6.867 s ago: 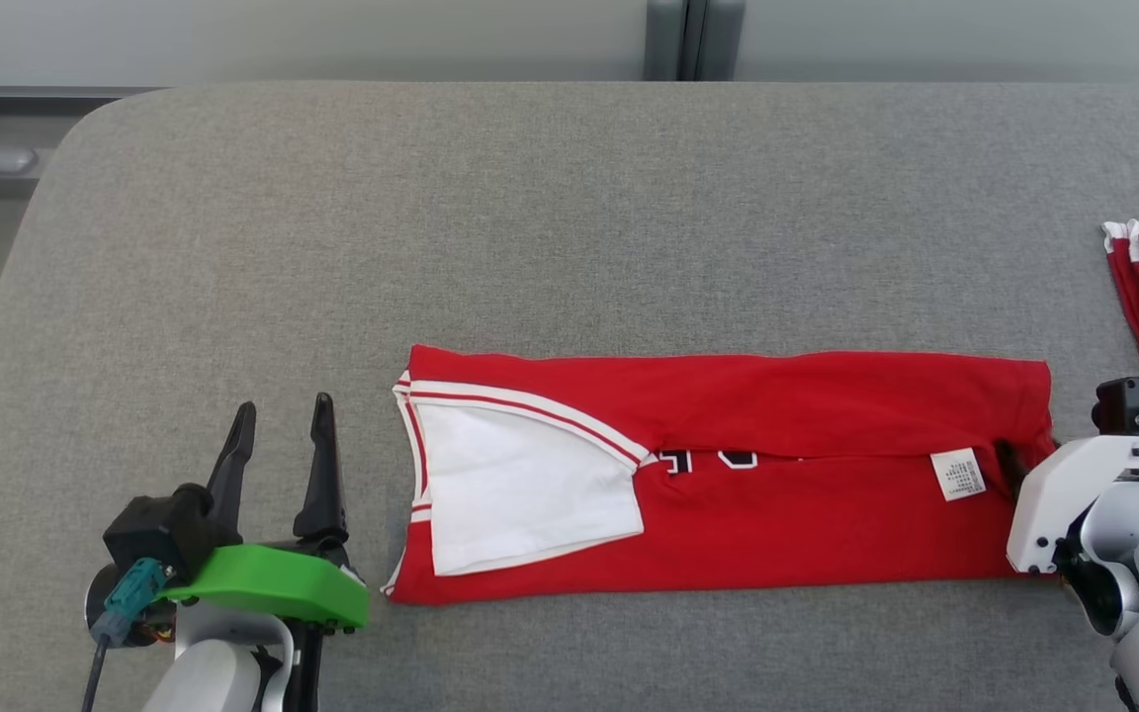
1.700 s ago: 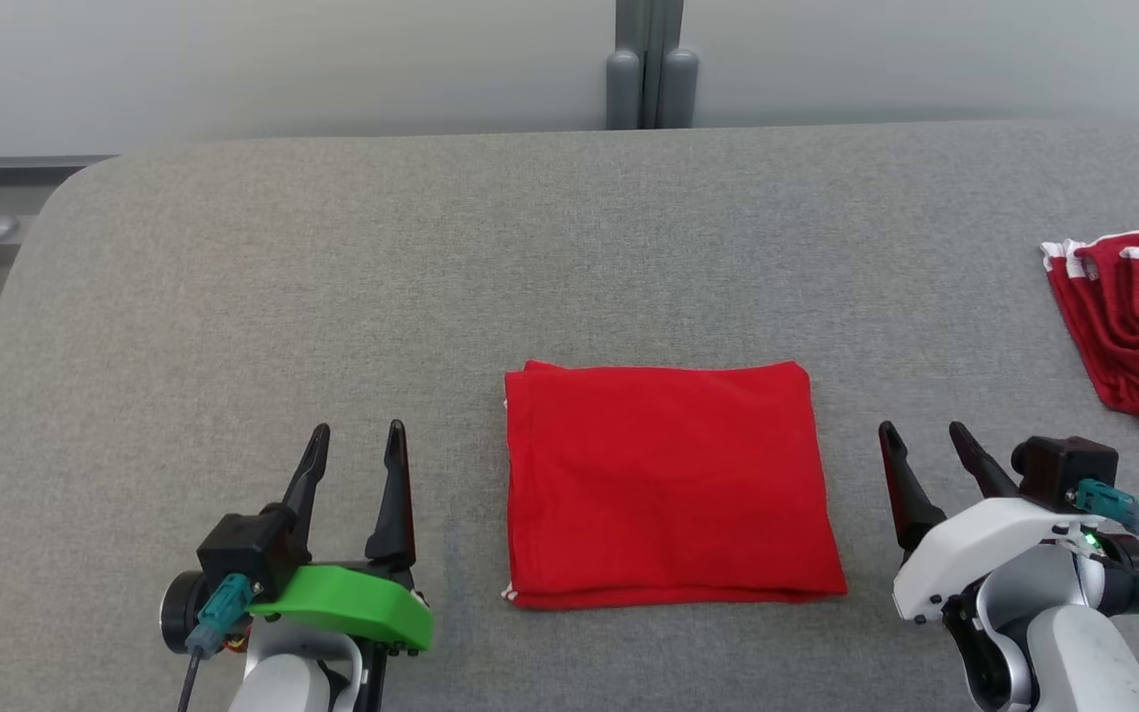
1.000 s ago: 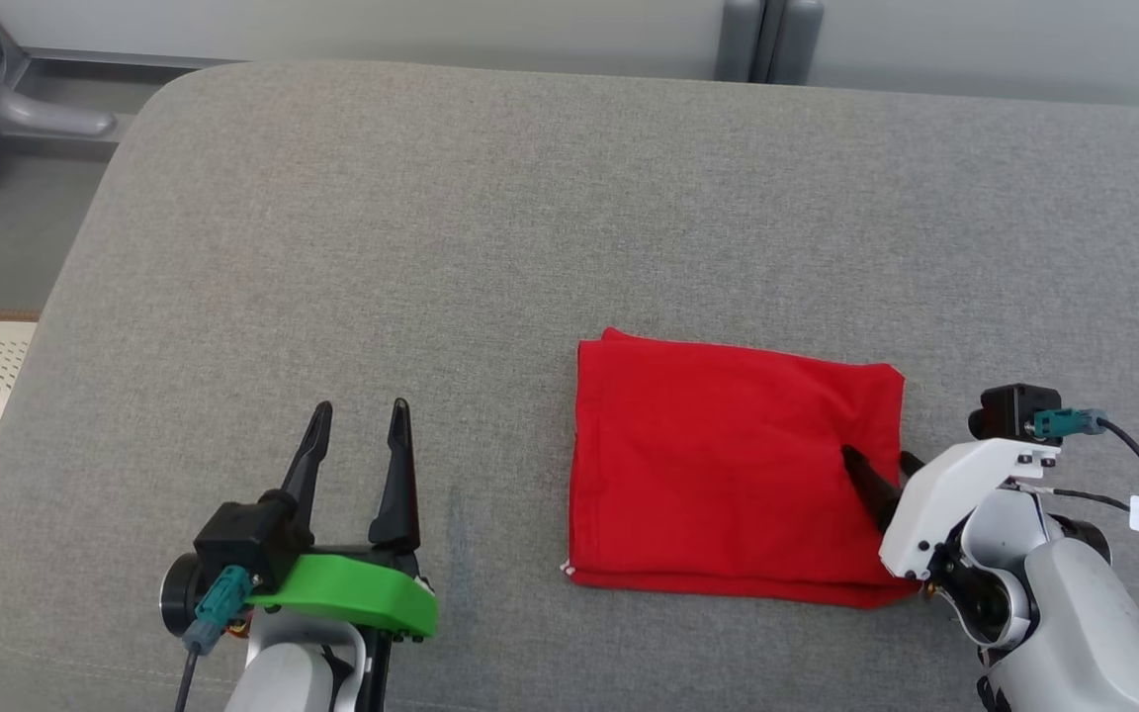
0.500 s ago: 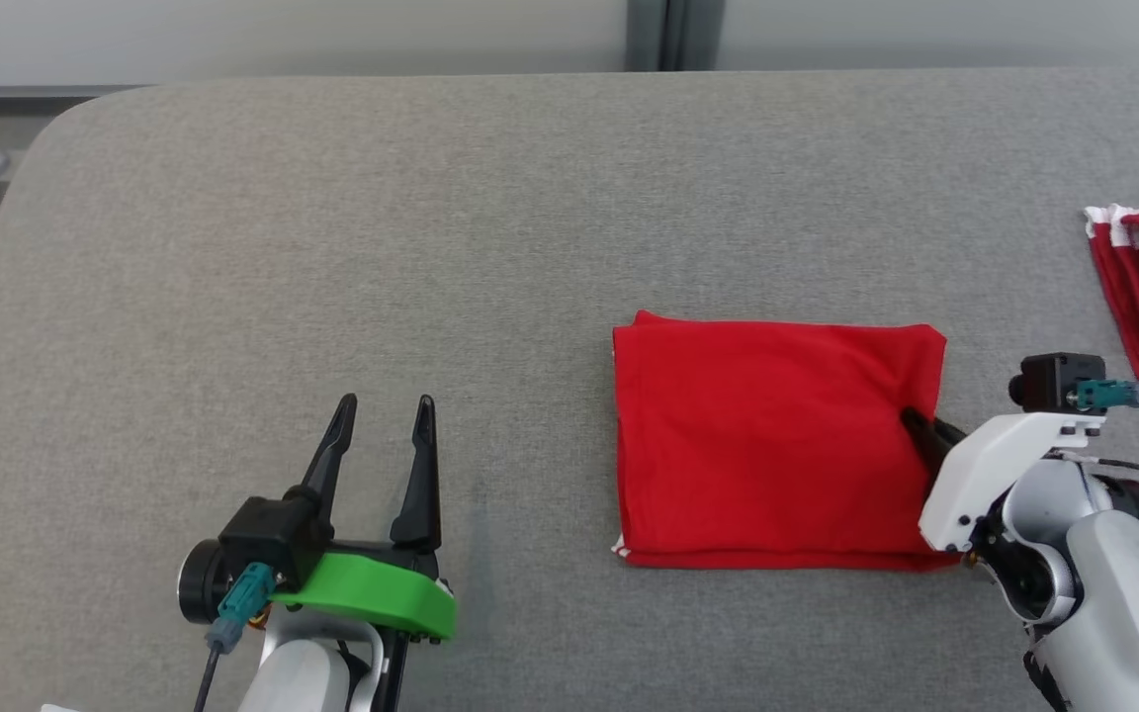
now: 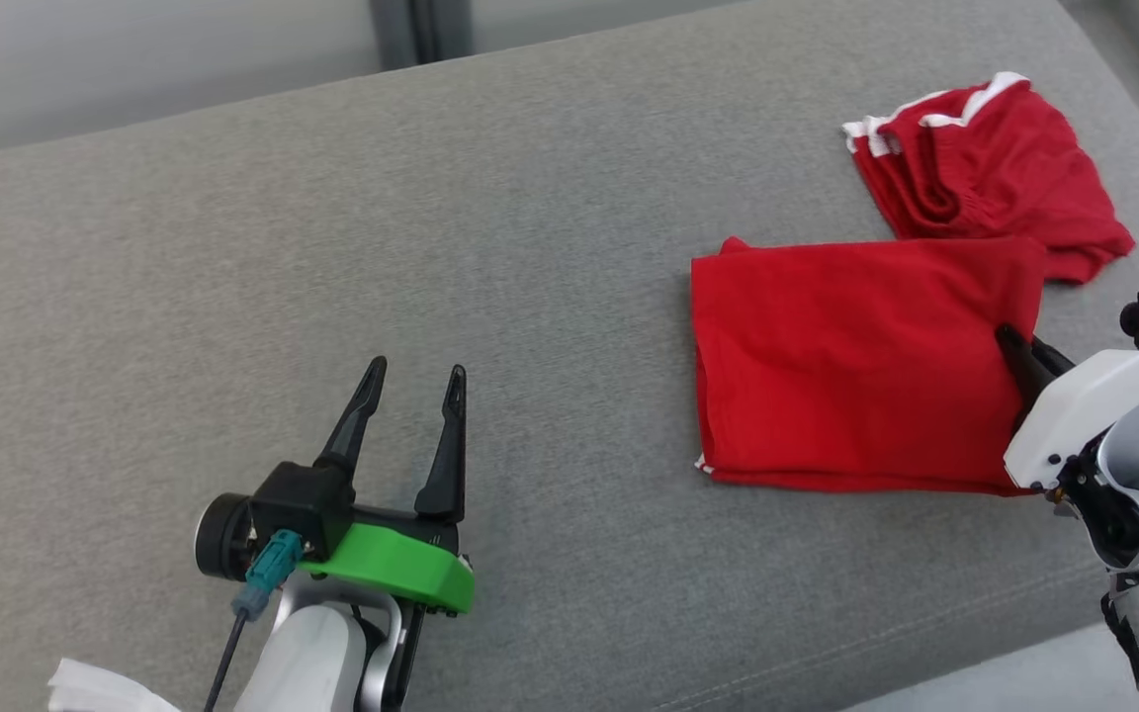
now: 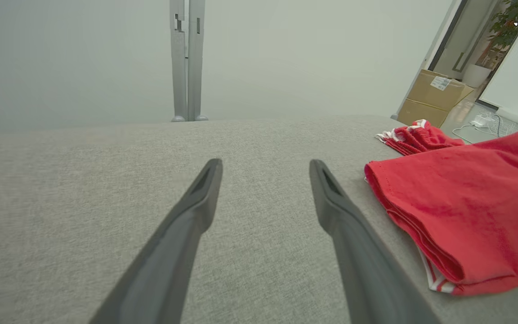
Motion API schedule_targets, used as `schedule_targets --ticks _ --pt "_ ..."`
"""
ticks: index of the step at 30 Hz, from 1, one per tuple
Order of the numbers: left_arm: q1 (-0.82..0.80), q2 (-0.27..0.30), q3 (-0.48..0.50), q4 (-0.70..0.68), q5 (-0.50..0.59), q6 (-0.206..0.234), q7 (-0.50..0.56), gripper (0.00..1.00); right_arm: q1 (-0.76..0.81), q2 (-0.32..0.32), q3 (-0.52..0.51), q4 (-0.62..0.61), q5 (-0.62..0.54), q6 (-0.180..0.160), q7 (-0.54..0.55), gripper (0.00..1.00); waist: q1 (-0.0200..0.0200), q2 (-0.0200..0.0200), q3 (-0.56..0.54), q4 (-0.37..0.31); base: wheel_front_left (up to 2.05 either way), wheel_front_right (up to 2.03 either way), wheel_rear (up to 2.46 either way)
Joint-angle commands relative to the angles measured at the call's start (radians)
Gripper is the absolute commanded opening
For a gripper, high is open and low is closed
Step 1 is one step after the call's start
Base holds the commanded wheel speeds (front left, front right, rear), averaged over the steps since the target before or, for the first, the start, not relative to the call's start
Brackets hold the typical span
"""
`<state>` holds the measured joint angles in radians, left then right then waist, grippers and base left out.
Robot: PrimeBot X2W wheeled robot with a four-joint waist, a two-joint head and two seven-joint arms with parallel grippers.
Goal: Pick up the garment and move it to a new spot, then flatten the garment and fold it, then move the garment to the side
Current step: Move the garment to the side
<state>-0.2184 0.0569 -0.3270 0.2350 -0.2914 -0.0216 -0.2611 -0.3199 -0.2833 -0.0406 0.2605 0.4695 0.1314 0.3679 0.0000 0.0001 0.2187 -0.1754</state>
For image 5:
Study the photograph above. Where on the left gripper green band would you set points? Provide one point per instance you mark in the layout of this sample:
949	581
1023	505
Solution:
401	574

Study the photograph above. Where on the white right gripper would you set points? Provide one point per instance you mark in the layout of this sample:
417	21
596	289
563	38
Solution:
1084	396

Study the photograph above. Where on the red Bulls basketball jersey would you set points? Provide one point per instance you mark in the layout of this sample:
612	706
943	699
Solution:
856	366

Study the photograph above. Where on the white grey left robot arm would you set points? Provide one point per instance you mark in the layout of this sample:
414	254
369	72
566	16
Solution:
303	663

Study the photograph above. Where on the red shorts with white trim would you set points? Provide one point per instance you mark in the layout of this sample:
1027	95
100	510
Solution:
1005	168

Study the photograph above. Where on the white tape label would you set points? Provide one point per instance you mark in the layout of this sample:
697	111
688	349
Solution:
105	692

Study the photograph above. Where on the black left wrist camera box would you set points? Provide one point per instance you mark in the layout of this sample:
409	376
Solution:
303	504

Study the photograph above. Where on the grey metal partition post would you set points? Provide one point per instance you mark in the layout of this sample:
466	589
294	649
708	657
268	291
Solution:
421	30

